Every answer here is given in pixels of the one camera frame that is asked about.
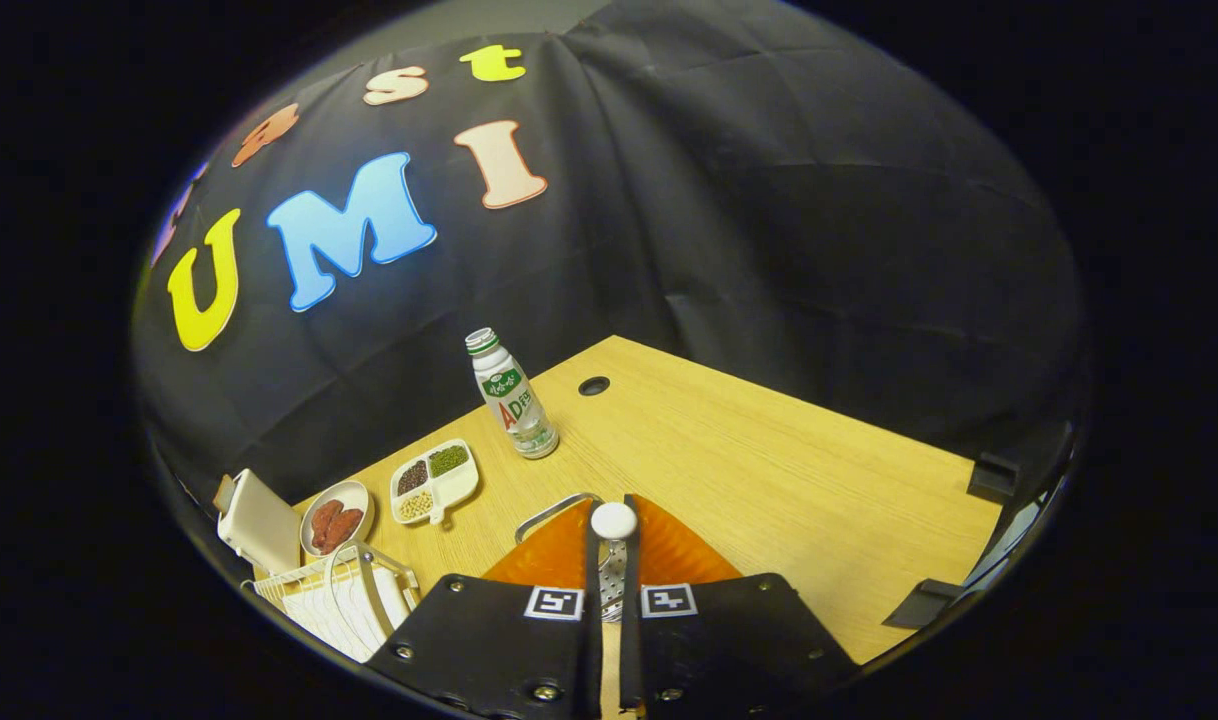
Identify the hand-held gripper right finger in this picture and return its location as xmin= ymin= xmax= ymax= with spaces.
xmin=619 ymin=493 xmax=860 ymax=716

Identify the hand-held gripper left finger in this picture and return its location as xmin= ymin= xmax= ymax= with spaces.
xmin=367 ymin=493 xmax=605 ymax=720

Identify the white wire dish rack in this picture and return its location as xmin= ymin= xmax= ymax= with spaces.
xmin=241 ymin=540 xmax=422 ymax=663

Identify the metal wire basket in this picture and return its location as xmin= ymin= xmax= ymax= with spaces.
xmin=515 ymin=492 xmax=600 ymax=544

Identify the blue checked handle spoon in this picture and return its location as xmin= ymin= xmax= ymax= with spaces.
xmin=590 ymin=502 xmax=638 ymax=623

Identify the white divided bean dish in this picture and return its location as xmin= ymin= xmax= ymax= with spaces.
xmin=390 ymin=438 xmax=480 ymax=527

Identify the white round plate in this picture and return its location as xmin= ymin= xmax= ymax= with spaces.
xmin=299 ymin=479 xmax=376 ymax=557

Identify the white green drink bottle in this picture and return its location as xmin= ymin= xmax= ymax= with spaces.
xmin=465 ymin=327 xmax=560 ymax=460

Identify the white toaster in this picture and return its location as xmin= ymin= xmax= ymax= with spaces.
xmin=216 ymin=468 xmax=303 ymax=576

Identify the black backdrop cloth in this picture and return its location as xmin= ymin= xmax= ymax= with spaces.
xmin=134 ymin=0 xmax=1085 ymax=506

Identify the black table edge bracket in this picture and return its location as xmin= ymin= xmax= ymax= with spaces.
xmin=881 ymin=578 xmax=970 ymax=631
xmin=967 ymin=452 xmax=1022 ymax=503

